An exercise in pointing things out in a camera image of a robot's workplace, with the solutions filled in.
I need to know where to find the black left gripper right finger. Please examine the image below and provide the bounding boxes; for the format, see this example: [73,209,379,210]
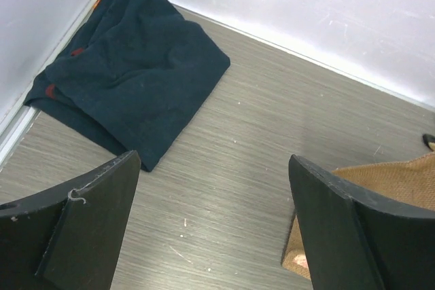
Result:
[288,155,434,289]

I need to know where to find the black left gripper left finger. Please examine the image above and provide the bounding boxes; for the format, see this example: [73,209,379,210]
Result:
[1,151,141,289]

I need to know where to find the tan burlap canvas bag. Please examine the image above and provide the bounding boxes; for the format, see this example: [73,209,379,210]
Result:
[281,152,434,280]

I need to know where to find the dark navy folded cloth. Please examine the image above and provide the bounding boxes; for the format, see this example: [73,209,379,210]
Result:
[24,0,230,172]

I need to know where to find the aluminium frame rail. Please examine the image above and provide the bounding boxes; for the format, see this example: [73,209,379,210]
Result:
[1,0,98,164]

